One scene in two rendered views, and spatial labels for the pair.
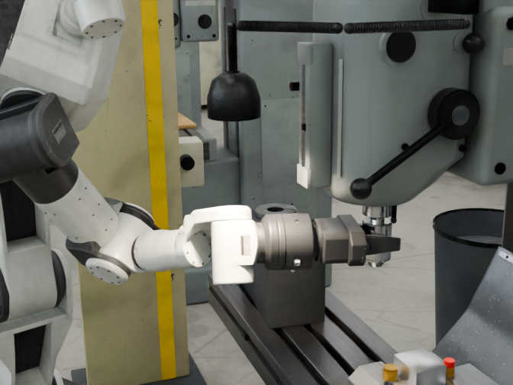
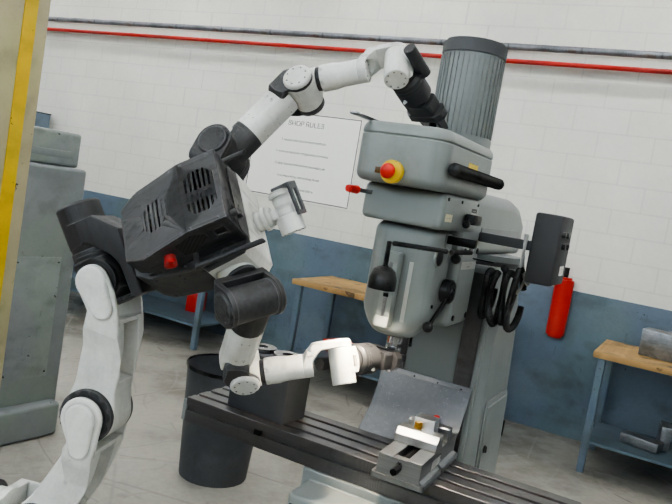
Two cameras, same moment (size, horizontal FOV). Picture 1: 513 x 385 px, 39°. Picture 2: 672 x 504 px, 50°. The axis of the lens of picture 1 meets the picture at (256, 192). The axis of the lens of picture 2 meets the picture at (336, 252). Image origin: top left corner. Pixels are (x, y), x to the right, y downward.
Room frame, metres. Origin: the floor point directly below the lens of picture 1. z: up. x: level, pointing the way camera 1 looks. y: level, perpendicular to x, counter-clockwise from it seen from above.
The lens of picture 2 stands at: (-0.25, 1.40, 1.69)
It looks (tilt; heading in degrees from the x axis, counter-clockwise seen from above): 5 degrees down; 316
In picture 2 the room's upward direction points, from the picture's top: 10 degrees clockwise
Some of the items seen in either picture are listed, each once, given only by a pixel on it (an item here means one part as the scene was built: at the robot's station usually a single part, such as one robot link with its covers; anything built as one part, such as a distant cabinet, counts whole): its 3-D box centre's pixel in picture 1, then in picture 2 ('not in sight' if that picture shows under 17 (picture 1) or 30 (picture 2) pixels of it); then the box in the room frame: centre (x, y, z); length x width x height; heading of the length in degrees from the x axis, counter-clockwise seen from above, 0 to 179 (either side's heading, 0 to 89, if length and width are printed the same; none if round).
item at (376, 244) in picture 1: (381, 245); not in sight; (1.06, -0.19, 1.24); 0.06 x 0.02 x 0.03; 96
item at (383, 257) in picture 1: (376, 242); not in sight; (1.09, -0.19, 1.23); 0.05 x 0.05 x 0.06
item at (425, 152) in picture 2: not in sight; (427, 162); (1.10, -0.20, 1.81); 0.47 x 0.26 x 0.16; 109
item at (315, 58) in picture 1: (314, 115); (389, 289); (1.06, -0.09, 1.45); 0.04 x 0.04 x 0.21; 19
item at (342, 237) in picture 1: (320, 241); (372, 358); (1.08, -0.10, 1.24); 0.13 x 0.12 x 0.10; 6
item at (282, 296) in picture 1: (282, 260); (270, 380); (1.45, -0.05, 1.06); 0.22 x 0.12 x 0.20; 14
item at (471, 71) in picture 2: not in sight; (466, 95); (1.17, -0.43, 2.05); 0.20 x 0.20 x 0.32
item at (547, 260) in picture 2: not in sight; (551, 249); (0.87, -0.58, 1.62); 0.20 x 0.09 x 0.21; 109
